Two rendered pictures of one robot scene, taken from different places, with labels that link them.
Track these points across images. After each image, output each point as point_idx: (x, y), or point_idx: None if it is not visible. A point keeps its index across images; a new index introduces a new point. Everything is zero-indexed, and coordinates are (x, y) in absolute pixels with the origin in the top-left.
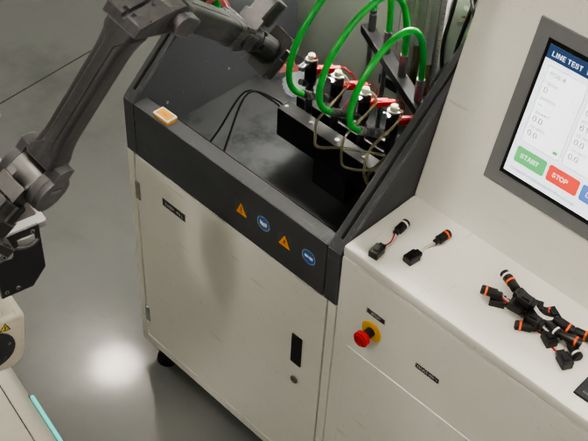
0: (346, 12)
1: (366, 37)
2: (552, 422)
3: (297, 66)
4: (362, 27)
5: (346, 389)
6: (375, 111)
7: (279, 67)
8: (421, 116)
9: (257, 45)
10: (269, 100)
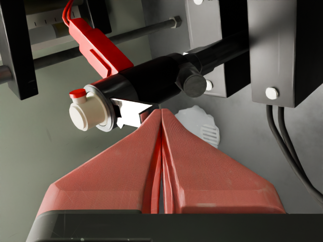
0: (67, 146)
1: (25, 70)
2: None
3: (145, 119)
4: (20, 92)
5: None
6: (154, 23)
7: (242, 231)
8: None
9: None
10: (245, 151)
